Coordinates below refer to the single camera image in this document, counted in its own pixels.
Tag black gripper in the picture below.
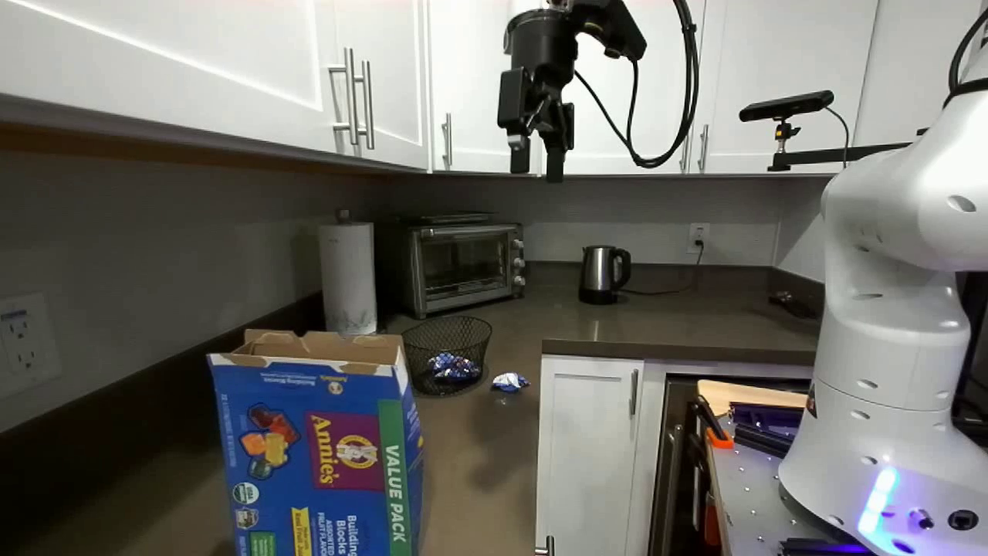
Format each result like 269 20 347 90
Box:
498 8 579 181

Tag small blue object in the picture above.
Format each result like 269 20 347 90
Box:
492 370 527 394

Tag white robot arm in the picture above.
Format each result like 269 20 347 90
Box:
779 24 988 556

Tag blue packets in basket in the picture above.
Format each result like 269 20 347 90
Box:
428 351 481 387

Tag white upper cabinet middle door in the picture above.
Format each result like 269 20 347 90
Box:
425 0 542 172

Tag white cabinet door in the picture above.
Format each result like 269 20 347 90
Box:
425 0 542 172
535 354 665 556
0 0 425 171

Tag silver toaster oven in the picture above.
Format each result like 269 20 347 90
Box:
401 222 527 318

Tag white paper towel roll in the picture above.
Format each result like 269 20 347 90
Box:
318 210 378 338

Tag white lower cabinet door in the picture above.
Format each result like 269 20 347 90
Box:
535 354 665 556

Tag wooden board on cart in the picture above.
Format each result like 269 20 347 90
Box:
697 379 805 416

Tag white upper cabinet left door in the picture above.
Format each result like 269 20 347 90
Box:
0 0 425 171

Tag blue Annie's cardboard box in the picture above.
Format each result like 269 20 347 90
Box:
208 332 423 556

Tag blue black item on cart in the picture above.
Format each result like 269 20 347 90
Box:
730 402 803 457

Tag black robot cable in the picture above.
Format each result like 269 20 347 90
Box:
572 0 705 172

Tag white wall outlet back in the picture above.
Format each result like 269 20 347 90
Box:
690 222 709 251

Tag white wall outlet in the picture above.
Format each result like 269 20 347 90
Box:
0 295 60 394
690 222 709 251

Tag silver cabinet handle pair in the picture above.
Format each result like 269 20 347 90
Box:
329 51 378 155

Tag black wire mesh basket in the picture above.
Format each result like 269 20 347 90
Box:
401 314 495 394

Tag black camera on stand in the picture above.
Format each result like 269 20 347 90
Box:
738 90 897 171

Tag white wall outlet left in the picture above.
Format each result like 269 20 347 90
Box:
0 295 60 394

